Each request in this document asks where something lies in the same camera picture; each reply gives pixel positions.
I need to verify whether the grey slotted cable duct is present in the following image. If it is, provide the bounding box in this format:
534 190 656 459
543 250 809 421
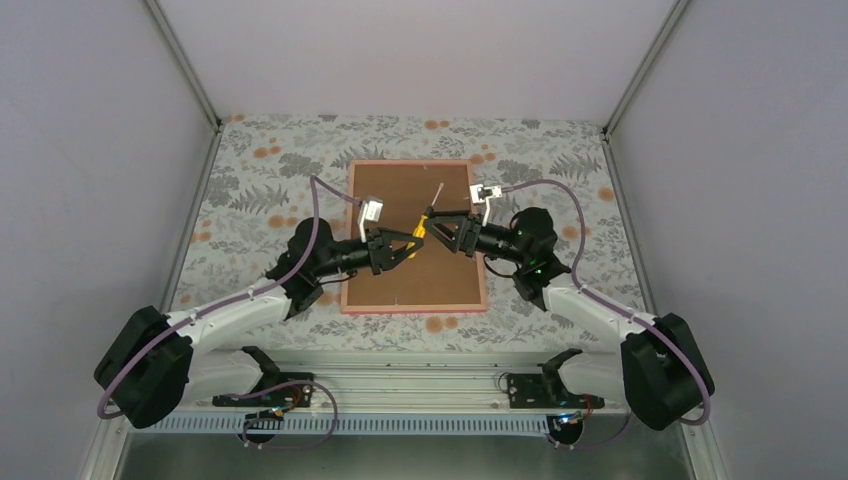
142 413 558 437

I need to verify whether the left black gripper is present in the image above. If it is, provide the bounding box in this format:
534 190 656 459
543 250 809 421
312 227 422 278

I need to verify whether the yellow screwdriver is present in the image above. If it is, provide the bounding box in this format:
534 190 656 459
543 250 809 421
407 182 444 259

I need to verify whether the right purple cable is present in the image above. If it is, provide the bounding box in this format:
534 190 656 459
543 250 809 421
500 178 713 453

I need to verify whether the pink picture frame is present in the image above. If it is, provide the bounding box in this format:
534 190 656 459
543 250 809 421
341 159 488 315

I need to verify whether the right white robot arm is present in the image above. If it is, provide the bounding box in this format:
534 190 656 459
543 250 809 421
424 207 715 430

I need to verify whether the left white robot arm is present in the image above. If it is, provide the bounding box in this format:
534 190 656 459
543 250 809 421
93 218 424 428

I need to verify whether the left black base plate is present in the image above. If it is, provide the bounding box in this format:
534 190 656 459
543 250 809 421
212 372 315 410

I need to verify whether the aluminium mounting rail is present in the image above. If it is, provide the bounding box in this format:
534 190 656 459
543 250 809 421
105 347 705 415

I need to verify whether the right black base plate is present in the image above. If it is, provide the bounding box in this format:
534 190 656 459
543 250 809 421
498 373 605 410

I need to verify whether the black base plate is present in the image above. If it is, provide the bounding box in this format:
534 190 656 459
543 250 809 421
212 372 315 410
498 373 605 410

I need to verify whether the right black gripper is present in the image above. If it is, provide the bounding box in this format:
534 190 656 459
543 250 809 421
423 210 528 265

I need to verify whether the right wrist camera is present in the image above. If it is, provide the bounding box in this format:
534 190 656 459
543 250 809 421
469 183 503 227

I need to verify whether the floral table mat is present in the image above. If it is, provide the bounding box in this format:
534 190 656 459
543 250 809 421
171 114 644 353

